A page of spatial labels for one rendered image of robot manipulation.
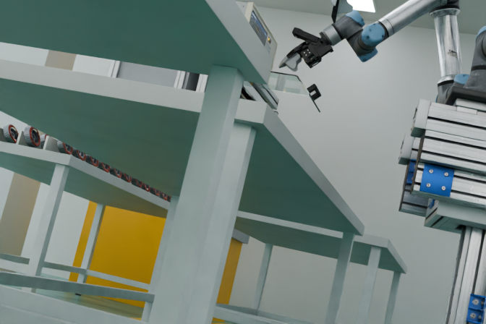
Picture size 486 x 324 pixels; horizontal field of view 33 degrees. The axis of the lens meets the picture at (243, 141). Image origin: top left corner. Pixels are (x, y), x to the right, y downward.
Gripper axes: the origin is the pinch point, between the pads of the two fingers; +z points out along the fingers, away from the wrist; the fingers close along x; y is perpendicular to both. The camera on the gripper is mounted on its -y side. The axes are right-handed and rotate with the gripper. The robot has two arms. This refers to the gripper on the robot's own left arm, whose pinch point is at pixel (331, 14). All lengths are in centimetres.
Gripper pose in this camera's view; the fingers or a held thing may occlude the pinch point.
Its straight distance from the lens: 242.8
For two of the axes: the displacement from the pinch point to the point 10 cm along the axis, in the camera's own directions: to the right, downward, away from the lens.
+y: 9.7, 2.0, -1.5
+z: -2.3, 9.6, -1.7
